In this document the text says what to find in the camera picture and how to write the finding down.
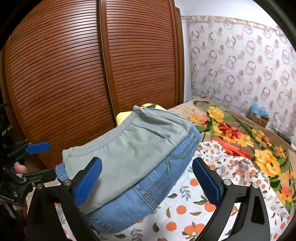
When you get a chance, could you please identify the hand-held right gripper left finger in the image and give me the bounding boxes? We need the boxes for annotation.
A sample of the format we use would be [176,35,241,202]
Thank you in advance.
[26,156,103,241]

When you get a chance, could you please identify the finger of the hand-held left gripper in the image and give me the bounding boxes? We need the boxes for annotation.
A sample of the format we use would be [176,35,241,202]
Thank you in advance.
[14,169,57,185]
[9,139,51,159]

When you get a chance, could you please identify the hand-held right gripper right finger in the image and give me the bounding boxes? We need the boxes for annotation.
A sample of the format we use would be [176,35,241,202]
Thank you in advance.
[192,157,271,241]

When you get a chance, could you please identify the grey-green pants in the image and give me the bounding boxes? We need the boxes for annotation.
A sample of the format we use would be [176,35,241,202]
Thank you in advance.
[62,105,197,215]

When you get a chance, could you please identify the orange fruit print blanket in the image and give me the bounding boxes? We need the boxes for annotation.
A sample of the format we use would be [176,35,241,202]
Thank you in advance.
[54,139,292,241]

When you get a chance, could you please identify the blue denim jeans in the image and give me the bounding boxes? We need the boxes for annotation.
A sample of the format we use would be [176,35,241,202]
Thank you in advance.
[55,107,201,233]

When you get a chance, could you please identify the floral brown blanket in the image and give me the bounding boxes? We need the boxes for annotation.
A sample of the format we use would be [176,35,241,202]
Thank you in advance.
[166,98,296,216]

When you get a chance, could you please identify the yellow garment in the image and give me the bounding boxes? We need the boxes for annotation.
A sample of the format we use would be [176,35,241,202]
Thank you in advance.
[116,103,166,127]

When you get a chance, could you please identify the wooden slatted wardrobe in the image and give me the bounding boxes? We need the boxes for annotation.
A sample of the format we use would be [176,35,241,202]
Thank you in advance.
[0,0,185,170]

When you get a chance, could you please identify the cardboard box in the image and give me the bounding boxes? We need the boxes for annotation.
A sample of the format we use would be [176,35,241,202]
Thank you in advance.
[248,110,270,128]

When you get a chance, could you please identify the blue plastic bag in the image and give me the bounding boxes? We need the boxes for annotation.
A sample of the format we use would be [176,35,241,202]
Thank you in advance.
[250,101,269,118]

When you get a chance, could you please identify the ring pattern lace curtain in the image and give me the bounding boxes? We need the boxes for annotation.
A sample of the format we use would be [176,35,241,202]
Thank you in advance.
[181,15,296,141]

